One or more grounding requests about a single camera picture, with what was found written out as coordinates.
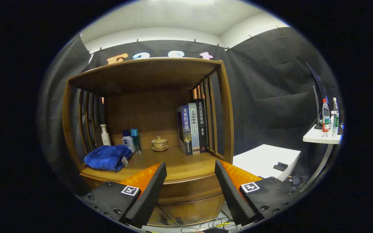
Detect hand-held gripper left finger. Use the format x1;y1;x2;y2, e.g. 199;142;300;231
81;162;167;229

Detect blue folded towel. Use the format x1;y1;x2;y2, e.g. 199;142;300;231
84;145;132;172

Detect beige lidded tea cup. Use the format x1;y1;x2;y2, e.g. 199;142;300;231
151;136;169;152

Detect wooden cabinet with slatted sides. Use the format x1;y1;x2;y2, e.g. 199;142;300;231
62;58;235;227

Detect white low cabinet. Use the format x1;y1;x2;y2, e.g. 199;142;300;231
232;144;301;182

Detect wooden drawer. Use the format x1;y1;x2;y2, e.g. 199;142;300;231
81;173;226;206

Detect teal slim bottle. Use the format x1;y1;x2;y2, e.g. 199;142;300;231
130;129;142;154

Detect water bottle with green label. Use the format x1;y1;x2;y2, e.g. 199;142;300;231
332;97;340;136

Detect tangled floor cables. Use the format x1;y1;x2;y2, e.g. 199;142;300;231
180;217;239;233

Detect white pump bottle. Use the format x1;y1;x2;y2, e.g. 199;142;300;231
100;124;111;147

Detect book with black spine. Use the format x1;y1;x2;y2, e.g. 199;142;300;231
195;99;209;153

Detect book with blue spine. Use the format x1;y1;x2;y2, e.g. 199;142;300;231
177;104;193;156

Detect white side table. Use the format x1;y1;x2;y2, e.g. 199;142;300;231
298;125;343;192

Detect wooden countertop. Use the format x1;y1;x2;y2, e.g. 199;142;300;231
80;145;232;185

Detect white bottle with blue cap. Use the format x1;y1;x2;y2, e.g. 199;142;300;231
122;130;135;153

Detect black backdrop cloth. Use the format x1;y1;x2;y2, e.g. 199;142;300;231
39;28;341;194

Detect black computer case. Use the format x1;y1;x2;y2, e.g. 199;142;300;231
285;174;310;192

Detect water bottle with red label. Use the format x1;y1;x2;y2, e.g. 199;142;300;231
322;99;331;138

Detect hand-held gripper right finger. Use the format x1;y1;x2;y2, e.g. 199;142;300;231
215;159;303;227

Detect book with white spine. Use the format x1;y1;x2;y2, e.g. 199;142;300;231
188;103;200;155

